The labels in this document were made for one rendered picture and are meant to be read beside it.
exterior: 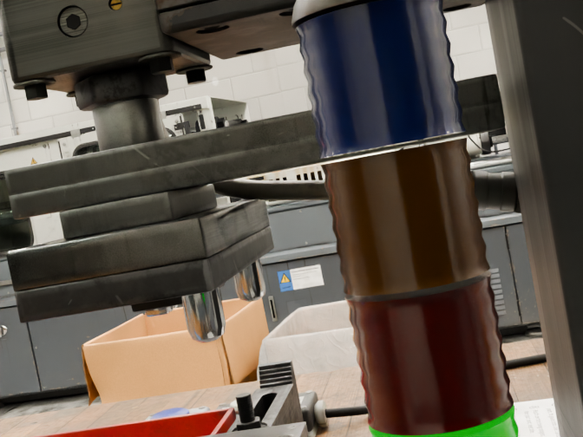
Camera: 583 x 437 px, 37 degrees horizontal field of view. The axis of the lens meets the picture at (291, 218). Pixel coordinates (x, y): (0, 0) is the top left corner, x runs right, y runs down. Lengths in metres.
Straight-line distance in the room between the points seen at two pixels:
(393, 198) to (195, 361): 2.61
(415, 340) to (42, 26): 0.31
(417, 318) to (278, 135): 0.24
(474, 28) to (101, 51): 6.52
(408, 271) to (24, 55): 0.31
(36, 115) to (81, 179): 7.34
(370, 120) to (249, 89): 6.92
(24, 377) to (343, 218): 5.62
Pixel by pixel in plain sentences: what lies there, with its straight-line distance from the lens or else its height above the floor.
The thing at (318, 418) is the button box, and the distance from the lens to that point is 0.87.
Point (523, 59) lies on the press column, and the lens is 0.42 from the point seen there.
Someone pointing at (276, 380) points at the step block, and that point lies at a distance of 0.78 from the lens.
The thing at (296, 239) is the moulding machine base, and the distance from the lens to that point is 5.05.
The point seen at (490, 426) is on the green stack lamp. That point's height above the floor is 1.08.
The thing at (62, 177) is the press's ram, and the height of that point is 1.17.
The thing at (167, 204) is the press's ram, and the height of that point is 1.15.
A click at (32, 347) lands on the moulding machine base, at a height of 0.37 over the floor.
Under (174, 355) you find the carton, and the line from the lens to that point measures 2.82.
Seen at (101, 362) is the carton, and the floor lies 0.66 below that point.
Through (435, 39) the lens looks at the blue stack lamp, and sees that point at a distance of 0.22.
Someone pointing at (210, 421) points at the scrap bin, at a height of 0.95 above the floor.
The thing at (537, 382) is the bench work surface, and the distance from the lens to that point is 0.92.
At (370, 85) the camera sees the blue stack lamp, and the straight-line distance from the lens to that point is 0.21.
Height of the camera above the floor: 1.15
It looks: 3 degrees down
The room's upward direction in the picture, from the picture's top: 11 degrees counter-clockwise
